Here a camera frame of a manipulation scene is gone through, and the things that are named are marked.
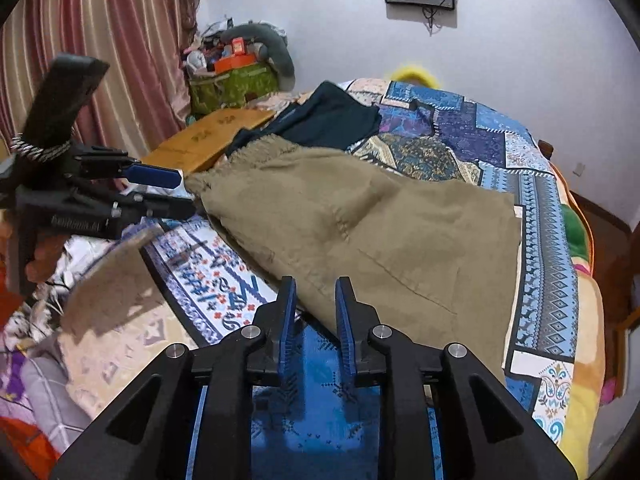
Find colourful floral blanket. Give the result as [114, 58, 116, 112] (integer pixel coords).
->
[550, 170, 608, 466]

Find wooden board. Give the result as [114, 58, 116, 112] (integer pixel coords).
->
[136, 107, 277, 177]

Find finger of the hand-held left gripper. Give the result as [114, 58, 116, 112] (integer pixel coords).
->
[75, 145, 184, 190]
[112, 193, 202, 223]

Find red striped curtain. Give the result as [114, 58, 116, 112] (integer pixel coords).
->
[0, 0, 205, 163]

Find person's left hand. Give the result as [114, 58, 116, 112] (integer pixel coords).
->
[26, 236, 67, 283]

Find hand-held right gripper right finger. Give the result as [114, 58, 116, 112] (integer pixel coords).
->
[335, 275, 577, 480]

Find blue patchwork bedspread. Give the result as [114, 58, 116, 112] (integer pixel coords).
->
[135, 76, 583, 480]

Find wooden bed frame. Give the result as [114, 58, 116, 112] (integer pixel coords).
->
[537, 137, 640, 403]

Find dark teal garment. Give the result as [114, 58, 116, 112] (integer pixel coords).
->
[225, 81, 384, 162]

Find grey neck pillow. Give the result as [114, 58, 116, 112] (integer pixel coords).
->
[219, 22, 297, 95]

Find olive khaki pants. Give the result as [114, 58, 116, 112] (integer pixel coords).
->
[184, 137, 524, 387]

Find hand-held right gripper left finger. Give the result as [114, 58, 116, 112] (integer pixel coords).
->
[50, 275, 298, 480]

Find orange box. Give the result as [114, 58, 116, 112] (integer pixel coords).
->
[212, 54, 257, 75]

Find beige printed blanket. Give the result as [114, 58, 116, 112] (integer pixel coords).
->
[56, 224, 228, 423]

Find green patterned bag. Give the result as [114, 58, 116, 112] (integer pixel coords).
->
[188, 66, 280, 117]

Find yellow plush object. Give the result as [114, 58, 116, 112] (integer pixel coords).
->
[389, 62, 442, 90]

